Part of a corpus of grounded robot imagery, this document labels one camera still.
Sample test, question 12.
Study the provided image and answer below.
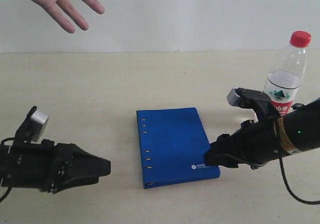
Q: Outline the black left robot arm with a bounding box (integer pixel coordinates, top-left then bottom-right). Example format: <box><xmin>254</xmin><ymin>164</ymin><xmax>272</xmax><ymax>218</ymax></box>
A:
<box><xmin>0</xmin><ymin>139</ymin><xmax>111</xmax><ymax>194</ymax></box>

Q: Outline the clear water bottle red label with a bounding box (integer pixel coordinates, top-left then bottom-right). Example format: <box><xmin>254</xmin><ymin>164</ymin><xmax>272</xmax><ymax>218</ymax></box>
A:
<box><xmin>263</xmin><ymin>30</ymin><xmax>312</xmax><ymax>116</ymax></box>

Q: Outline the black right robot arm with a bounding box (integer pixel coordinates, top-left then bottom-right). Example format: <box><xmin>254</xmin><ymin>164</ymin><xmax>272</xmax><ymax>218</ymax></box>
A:
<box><xmin>203</xmin><ymin>100</ymin><xmax>320</xmax><ymax>170</ymax></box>

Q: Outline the blue ring binder notebook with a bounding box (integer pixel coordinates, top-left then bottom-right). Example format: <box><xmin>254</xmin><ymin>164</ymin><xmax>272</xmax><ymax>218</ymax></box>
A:
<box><xmin>136</xmin><ymin>107</ymin><xmax>221</xmax><ymax>189</ymax></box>

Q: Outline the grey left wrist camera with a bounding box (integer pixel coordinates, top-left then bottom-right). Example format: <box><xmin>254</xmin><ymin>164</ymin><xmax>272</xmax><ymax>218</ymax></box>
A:
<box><xmin>13</xmin><ymin>106</ymin><xmax>49</xmax><ymax>145</ymax></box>

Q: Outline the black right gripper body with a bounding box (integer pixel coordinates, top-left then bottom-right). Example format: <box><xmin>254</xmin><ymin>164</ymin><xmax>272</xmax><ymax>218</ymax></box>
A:
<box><xmin>231</xmin><ymin>120</ymin><xmax>284</xmax><ymax>168</ymax></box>

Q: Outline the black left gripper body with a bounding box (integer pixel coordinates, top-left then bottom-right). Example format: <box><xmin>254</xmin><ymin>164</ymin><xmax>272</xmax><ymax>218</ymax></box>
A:
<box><xmin>38</xmin><ymin>139</ymin><xmax>75</xmax><ymax>194</ymax></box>

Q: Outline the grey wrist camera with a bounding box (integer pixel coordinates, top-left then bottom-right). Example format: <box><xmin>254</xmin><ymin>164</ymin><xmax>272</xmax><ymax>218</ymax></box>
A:
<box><xmin>13</xmin><ymin>106</ymin><xmax>49</xmax><ymax>145</ymax></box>
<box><xmin>226</xmin><ymin>87</ymin><xmax>281</xmax><ymax>121</ymax></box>

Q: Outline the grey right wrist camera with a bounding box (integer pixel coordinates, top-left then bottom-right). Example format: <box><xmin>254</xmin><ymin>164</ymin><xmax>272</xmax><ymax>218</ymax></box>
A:
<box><xmin>226</xmin><ymin>87</ymin><xmax>281</xmax><ymax>121</ymax></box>

